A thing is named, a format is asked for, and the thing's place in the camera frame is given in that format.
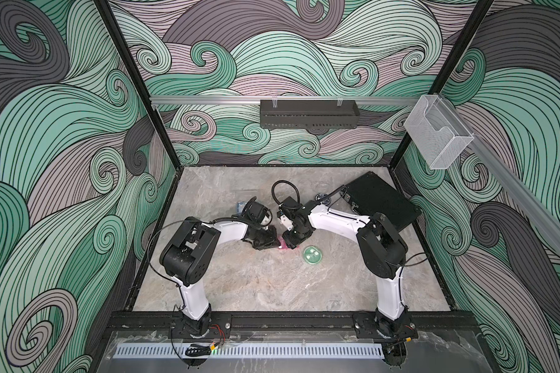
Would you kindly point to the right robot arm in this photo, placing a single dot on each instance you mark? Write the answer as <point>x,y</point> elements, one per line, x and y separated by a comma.
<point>380,244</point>

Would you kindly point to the pink pillbox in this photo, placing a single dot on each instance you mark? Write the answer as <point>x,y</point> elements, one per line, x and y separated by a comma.
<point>282,245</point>

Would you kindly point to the white slotted cable duct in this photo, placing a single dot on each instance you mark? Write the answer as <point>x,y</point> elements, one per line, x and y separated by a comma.
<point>254,350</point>

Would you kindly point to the clear plastic wall holder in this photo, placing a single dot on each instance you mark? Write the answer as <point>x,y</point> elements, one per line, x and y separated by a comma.
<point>438,131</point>

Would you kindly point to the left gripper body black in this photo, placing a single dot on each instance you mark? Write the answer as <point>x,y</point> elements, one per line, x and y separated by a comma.
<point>262,238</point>

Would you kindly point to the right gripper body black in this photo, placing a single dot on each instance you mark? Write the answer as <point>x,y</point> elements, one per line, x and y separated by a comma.
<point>295,236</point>

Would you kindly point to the blue rectangular pillbox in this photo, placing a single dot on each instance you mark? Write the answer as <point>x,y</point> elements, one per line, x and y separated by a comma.
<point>240,206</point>

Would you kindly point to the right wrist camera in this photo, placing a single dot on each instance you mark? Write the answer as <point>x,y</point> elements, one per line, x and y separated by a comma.
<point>285,221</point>

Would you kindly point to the black wall tray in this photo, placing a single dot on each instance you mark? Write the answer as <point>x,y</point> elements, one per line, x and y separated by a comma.
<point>309,114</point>

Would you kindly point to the green round pillbox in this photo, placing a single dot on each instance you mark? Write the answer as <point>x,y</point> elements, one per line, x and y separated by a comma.
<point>312,255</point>

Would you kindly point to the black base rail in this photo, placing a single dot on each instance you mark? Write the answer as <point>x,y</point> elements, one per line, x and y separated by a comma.
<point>366,323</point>

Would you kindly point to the dark round pillbox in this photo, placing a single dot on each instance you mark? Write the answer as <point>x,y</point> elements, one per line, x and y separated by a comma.
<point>323,198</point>

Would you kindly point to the black flat case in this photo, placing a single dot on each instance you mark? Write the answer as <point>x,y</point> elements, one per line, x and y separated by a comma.
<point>369,194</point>

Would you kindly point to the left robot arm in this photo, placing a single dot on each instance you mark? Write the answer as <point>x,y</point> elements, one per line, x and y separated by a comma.
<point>188,255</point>

